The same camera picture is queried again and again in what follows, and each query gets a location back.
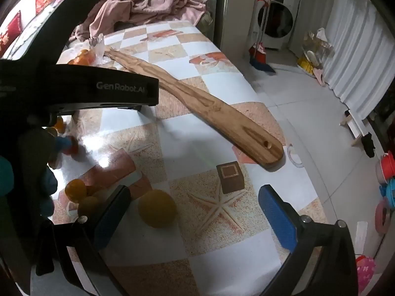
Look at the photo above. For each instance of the red dustpan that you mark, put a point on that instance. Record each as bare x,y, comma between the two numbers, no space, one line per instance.
261,55

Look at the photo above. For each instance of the white washing machine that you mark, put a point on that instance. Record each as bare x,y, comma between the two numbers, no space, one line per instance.
277,15

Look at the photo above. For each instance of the crumpled plastic bag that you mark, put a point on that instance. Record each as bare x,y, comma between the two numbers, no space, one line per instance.
319,44

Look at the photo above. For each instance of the white paper sheet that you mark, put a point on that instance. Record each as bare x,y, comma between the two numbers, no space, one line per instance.
361,236

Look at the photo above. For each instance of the pink floral bag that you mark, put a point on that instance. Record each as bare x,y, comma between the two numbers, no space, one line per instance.
364,271

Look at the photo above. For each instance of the white curtain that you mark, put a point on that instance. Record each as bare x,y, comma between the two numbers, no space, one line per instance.
358,46

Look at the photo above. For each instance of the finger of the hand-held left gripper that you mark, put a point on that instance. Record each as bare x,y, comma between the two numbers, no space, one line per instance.
37,166
61,146

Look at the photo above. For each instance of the grey refrigerator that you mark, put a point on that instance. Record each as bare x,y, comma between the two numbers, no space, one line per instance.
231,9

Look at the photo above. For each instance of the blue plastic toy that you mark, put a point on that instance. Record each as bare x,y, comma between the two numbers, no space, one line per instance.
389,191

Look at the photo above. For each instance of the large orange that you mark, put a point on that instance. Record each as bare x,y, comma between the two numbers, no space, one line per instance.
157,207

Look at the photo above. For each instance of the clear plastic bag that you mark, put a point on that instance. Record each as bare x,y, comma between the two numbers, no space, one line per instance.
97,44

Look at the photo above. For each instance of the orange kumquat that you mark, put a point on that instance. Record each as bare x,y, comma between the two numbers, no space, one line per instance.
75,188

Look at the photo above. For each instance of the pink blanket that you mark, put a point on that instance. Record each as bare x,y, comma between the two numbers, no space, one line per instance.
148,3

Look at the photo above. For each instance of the long wooden paddle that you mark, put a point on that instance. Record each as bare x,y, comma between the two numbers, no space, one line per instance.
197,98

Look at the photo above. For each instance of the yellow plastic item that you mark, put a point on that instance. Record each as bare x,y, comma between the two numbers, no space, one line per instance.
304,64

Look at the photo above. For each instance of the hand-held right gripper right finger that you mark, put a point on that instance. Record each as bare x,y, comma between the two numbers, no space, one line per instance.
277,219

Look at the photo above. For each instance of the red cherry tomato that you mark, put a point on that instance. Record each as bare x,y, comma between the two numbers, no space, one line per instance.
73,148

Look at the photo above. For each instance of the red and white toy bowl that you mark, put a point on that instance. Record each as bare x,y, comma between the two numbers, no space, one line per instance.
385,166

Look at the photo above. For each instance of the yellow kumquat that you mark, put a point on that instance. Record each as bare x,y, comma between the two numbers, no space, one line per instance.
59,125

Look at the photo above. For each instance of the black sock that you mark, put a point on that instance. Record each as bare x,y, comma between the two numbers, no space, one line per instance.
368,145

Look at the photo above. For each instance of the small white stool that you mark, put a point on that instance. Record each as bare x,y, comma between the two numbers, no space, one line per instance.
355,123

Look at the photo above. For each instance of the checkered tablecloth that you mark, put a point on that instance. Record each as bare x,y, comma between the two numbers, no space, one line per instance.
191,129

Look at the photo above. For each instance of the pink slipper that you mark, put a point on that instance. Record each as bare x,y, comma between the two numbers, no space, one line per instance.
319,75

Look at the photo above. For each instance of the brown longan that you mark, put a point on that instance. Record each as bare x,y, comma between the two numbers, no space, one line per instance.
88,205

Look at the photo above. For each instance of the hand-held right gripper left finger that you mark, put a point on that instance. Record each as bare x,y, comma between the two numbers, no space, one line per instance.
108,225

